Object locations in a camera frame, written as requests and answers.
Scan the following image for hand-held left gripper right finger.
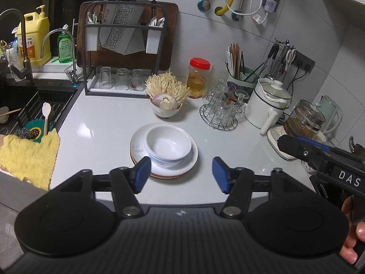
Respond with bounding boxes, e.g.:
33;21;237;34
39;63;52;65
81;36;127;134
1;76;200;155
212;156;307;217

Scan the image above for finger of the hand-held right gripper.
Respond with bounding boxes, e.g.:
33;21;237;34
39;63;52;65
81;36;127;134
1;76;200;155
295;136;338;152
278;136;328;166

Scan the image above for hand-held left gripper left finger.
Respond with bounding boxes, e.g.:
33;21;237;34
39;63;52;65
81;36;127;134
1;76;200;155
58;156;151;217

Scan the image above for white ceramic plate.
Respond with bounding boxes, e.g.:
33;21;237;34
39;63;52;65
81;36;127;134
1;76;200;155
130;123;198;176

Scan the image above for plain white bowl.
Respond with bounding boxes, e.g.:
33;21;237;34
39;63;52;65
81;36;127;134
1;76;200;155
144;126;192;160

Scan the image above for person's right hand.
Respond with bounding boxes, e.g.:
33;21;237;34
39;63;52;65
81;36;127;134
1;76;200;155
339;195;365;273

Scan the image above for cream kettle heating base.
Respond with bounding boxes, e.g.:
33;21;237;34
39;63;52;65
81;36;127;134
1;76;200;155
266;126;327;160

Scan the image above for dark wok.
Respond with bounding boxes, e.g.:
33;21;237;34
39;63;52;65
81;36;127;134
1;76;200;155
348;135;365;160

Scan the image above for mint green electric kettle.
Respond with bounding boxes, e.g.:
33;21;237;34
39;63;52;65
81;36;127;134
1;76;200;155
314;95;343;134

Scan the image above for white electric pot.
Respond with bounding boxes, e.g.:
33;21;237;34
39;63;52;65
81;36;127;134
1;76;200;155
244;78;293;134

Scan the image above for tall white ceramic bowl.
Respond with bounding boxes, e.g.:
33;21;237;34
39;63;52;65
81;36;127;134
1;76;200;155
150;98;183;118

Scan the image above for cluster of glass cups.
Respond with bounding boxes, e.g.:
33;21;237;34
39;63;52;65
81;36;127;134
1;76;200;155
203;76;249;120

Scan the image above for halved onion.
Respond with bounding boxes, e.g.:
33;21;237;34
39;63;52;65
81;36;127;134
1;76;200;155
152;94;179;111

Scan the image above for kitchen scissors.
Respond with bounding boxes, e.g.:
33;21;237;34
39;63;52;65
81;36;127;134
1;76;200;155
284;48;297;72

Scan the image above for enoki mushrooms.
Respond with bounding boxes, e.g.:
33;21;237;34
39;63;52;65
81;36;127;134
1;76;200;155
145;69;191;105

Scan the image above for clear drinking glass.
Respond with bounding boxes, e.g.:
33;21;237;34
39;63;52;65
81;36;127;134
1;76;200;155
115;68;130;90
130;68;144;91
99;66;112;90

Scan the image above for green chopstick holder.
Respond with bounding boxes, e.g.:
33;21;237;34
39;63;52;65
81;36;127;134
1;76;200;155
227;66;261;92

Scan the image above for red lid amber jar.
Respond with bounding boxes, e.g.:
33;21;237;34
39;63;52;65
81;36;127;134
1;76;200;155
187;58;211;99

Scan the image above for white drip tray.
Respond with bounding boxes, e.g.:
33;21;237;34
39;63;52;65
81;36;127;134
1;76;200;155
87;73;149;93

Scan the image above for hanging scissors and utensils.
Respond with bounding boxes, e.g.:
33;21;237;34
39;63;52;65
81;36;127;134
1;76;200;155
264;38;297;80

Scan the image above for black sink drain rack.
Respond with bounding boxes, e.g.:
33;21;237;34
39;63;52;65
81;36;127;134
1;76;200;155
16;90;73;133

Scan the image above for bundle of wooden chopsticks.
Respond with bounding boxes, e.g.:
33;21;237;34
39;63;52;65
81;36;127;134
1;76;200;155
227;43;241;79

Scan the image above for yellow dish cloth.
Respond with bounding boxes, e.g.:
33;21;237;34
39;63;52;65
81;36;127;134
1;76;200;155
0;128;61;191

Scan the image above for white spatula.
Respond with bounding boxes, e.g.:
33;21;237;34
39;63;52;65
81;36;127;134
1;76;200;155
42;102;52;136

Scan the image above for chrome sink faucet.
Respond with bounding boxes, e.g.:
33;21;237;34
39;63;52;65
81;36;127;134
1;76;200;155
40;28;79;87

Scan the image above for steel wool scrubber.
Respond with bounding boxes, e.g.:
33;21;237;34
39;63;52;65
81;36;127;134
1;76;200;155
14;128;40;141

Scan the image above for grey cabinet front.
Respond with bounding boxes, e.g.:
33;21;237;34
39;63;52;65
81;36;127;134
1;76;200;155
0;168;52;263

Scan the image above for plain steel knife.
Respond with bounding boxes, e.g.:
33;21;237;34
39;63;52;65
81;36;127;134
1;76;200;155
123;31;144;55

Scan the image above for white utensil caddy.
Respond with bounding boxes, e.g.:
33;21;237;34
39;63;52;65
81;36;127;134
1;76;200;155
145;30;160;54
86;29;100;52

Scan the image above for wooden cutting board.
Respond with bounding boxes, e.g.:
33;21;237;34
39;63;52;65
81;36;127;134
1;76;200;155
77;1;179;72

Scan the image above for green dish soap bottle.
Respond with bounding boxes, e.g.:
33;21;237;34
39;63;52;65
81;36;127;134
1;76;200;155
57;24;74;65

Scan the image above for black knife rack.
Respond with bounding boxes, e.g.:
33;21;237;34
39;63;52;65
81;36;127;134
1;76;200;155
80;0;166;97

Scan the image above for dark sink faucet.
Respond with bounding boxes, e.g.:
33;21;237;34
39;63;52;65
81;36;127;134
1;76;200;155
0;8;35;85

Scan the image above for hammered steel cleaver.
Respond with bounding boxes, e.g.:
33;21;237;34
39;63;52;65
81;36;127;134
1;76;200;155
98;3;144;55

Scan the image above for yellow detergent pump bottle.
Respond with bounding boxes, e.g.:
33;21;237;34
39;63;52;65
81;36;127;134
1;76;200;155
17;5;52;67

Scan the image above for clear blue cap bottle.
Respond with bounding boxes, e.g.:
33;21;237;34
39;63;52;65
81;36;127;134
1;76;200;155
6;29;22;82

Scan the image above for wire cup rack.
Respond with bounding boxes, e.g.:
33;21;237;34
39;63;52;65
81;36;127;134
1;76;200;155
199;104;238;132

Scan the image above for white cable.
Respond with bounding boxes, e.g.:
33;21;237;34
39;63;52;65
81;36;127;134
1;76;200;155
227;0;274;25

